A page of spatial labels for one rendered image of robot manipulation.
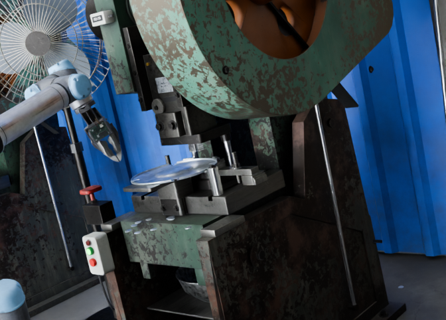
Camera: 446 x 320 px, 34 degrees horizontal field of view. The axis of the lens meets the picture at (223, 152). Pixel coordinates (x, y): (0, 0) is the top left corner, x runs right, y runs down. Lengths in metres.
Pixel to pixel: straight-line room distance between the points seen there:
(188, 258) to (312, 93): 0.64
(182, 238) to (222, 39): 0.69
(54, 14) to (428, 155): 1.69
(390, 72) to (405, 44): 0.15
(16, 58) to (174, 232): 1.15
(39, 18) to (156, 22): 1.23
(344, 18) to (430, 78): 0.90
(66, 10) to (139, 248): 1.05
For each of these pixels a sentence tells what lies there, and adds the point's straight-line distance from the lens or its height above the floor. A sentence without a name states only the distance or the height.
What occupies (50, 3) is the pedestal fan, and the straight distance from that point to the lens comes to 3.04.
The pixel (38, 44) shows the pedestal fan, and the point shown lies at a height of 1.29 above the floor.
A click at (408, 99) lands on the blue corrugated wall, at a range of 3.20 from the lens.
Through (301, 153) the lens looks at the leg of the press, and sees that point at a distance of 2.46.
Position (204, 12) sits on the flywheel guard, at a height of 1.25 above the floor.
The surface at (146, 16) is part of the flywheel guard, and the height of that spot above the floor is 1.27.
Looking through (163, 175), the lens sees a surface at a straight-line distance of 2.32.
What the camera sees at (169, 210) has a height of 0.67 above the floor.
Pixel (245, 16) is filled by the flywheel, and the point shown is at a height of 1.22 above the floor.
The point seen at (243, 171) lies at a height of 0.75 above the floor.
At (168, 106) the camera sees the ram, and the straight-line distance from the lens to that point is 2.36.
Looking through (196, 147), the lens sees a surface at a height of 0.84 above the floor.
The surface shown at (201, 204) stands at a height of 0.68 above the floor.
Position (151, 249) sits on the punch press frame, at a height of 0.55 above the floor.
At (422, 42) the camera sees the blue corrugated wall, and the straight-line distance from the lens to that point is 3.16.
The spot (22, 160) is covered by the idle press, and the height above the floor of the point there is 0.76.
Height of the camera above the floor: 1.22
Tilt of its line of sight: 10 degrees down
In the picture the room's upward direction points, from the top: 12 degrees counter-clockwise
